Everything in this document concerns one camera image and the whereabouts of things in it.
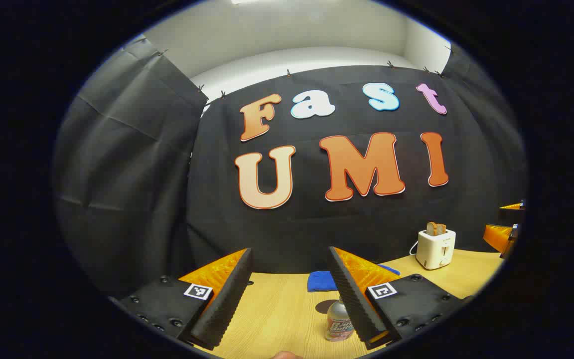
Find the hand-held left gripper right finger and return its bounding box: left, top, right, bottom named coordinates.
left=328, top=246, right=467, bottom=351

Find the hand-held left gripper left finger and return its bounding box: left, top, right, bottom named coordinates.
left=109, top=248, right=256, bottom=351

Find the silver water bottle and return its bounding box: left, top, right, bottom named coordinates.
left=324, top=298, right=355, bottom=342

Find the blue towel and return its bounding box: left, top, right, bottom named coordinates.
left=307, top=264, right=401, bottom=293

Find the white toaster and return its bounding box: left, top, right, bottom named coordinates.
left=415, top=228, right=456, bottom=270

